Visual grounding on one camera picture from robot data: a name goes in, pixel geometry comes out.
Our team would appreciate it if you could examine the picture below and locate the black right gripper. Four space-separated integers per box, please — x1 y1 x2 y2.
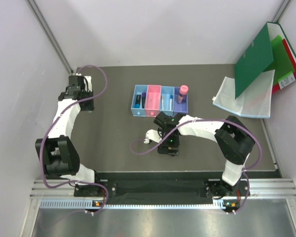
157 129 180 156

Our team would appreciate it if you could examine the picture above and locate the purple plastic drawer bin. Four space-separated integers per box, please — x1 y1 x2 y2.
174 87 188 115

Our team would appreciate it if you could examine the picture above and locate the pink plastic drawer bin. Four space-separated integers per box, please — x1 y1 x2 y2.
145 85 161 117

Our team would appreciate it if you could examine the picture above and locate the white marker blue cap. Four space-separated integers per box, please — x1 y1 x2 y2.
169 94 173 111

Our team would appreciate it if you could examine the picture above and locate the light blue drawer bin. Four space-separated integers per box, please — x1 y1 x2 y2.
160 86 175 116

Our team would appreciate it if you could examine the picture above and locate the pink capped glue stick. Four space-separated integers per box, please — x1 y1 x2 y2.
177 85 189 104

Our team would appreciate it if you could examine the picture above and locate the black highlighter blue cap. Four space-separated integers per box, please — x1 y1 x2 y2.
134 94 141 109

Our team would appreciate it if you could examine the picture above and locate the black highlighter purple cap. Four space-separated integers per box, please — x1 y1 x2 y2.
141 92 146 109

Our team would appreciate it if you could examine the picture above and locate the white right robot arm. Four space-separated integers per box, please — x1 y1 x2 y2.
144 112 255 198

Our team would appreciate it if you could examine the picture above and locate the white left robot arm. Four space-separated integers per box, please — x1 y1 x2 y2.
35 74 102 196

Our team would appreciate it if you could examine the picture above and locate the translucent light blue folder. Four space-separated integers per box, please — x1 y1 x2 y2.
212 70 275 119

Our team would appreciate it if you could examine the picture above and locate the green binder folder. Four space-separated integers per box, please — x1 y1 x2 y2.
235 22 296 98

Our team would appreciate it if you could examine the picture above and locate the red folder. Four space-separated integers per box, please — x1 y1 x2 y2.
272 36 296 94

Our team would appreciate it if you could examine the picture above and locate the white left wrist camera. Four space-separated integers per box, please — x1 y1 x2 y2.
84 76 93 92

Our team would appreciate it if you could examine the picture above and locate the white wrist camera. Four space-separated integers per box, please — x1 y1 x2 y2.
144 129 162 144
84 76 93 92

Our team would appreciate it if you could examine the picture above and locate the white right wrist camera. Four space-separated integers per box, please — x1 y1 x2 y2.
144 129 162 144

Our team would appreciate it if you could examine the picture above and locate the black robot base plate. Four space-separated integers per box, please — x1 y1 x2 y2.
69 170 250 198

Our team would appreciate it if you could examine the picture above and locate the aluminium cable duct rail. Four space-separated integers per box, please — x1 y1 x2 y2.
30 179 296 211

